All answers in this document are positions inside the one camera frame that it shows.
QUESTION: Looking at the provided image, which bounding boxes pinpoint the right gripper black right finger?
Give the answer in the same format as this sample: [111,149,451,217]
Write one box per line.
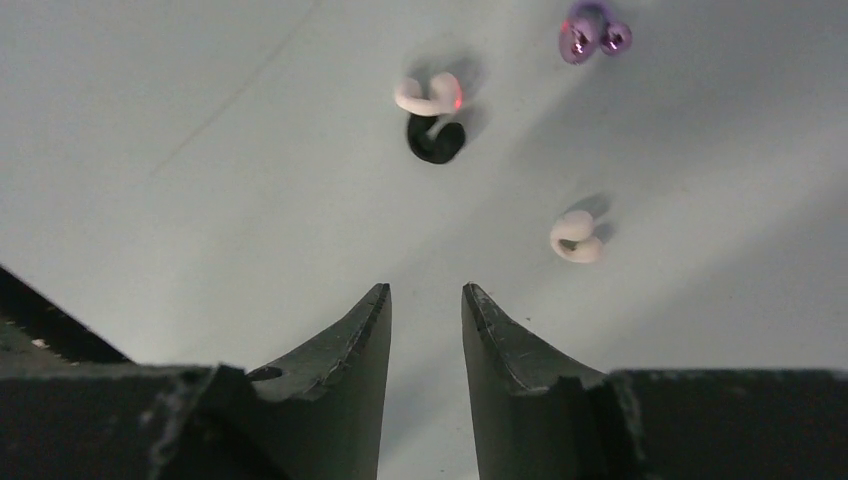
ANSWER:
[462,283,607,480]

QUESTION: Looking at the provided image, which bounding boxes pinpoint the purple earbud right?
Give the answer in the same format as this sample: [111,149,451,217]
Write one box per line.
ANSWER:
[558,0,633,65]

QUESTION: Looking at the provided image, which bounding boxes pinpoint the white earbud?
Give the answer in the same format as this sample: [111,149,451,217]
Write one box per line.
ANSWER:
[549,210,603,264]
[394,72,464,117]

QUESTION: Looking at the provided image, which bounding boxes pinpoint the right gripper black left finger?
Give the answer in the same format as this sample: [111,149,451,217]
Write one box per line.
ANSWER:
[248,283,392,480]

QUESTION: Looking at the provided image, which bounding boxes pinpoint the black earbud right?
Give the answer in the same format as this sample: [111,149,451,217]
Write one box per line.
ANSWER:
[406,114,466,165]

